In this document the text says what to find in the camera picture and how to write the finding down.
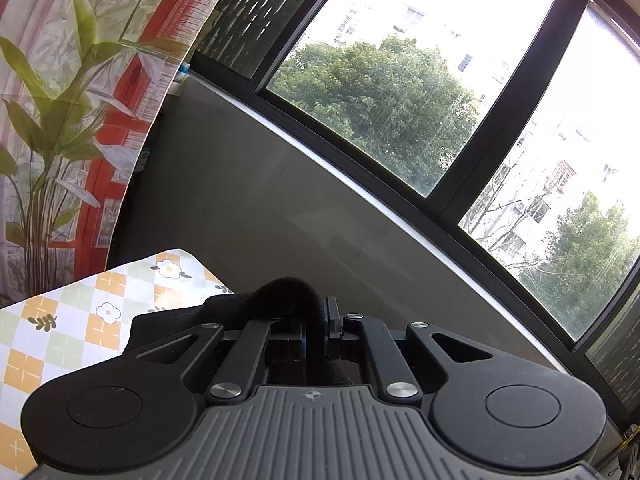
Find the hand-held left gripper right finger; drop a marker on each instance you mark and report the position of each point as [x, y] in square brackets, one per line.
[332, 327]

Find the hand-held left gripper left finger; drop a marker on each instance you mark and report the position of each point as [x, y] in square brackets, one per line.
[299, 342]

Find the black pants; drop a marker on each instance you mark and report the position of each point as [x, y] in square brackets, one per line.
[280, 300]

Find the checkered floral tablecloth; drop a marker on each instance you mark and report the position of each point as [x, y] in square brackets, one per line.
[75, 320]

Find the plant print curtain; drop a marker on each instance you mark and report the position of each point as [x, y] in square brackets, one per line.
[75, 110]

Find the dark mesh window screen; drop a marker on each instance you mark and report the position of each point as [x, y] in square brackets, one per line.
[270, 10]

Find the black window frame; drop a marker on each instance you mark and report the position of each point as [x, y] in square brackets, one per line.
[450, 180]

